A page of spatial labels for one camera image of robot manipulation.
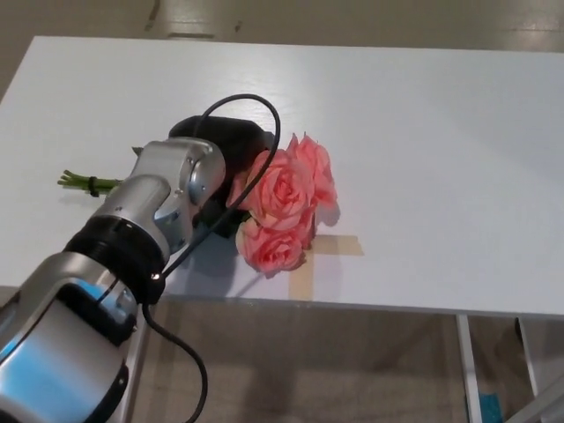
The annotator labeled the pink rose bouquet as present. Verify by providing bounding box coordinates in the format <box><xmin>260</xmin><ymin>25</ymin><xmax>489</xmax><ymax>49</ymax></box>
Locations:
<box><xmin>56</xmin><ymin>130</ymin><xmax>339</xmax><ymax>279</ymax></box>

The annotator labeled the blue floor object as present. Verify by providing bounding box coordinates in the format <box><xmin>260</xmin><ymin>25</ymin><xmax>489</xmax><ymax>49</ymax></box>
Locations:
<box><xmin>478</xmin><ymin>390</ymin><xmax>502</xmax><ymax>423</ymax></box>

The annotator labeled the short beige tape strip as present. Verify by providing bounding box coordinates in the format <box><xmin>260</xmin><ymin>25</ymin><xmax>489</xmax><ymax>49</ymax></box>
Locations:
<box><xmin>308</xmin><ymin>234</ymin><xmax>365</xmax><ymax>257</ymax></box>

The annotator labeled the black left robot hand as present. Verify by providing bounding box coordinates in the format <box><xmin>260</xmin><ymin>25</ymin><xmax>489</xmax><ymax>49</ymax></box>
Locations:
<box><xmin>168</xmin><ymin>114</ymin><xmax>277</xmax><ymax>240</ymax></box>

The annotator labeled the grey metal frame bar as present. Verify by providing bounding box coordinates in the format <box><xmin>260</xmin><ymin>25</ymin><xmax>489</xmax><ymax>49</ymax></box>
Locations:
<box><xmin>513</xmin><ymin>378</ymin><xmax>564</xmax><ymax>423</ymax></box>

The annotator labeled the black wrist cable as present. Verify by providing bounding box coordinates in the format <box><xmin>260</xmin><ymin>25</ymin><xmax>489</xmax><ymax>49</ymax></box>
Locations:
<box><xmin>140</xmin><ymin>94</ymin><xmax>283</xmax><ymax>423</ymax></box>

